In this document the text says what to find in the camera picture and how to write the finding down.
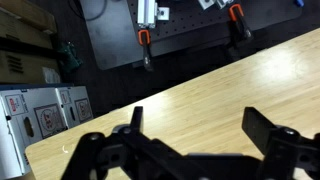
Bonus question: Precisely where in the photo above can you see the white printed cardboard box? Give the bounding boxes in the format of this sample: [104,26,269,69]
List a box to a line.
[0,84,95,180]

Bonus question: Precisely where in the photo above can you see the white metal corner bracket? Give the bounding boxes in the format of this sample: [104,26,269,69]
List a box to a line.
[156,6,171,22]

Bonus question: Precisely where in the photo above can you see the silver aluminium extrusion post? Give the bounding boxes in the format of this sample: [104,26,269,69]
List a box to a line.
[136,0,158,30]

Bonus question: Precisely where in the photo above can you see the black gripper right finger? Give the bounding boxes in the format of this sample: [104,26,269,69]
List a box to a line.
[241,106,320,180]

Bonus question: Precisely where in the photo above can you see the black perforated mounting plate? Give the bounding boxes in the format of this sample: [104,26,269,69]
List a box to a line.
[126,0,304,58]

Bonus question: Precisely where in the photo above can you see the black floor cable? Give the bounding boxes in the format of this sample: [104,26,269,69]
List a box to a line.
[67,0,110,22]

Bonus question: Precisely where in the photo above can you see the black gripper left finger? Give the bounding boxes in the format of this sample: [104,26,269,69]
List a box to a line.
[61,105,201,180]

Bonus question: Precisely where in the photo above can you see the orange black bar clamp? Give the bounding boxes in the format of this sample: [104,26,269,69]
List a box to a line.
[227,3,254,51]
[137,29,155,72]

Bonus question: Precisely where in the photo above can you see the green metal object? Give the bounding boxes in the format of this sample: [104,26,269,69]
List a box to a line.
[55,41,84,75]

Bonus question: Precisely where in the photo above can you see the dark grey metal plate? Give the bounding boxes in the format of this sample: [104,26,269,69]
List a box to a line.
[79,0,145,71]

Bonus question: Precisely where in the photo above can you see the brown cardboard box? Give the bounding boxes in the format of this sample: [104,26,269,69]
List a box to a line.
[0,49,63,85]
[0,0,58,35]

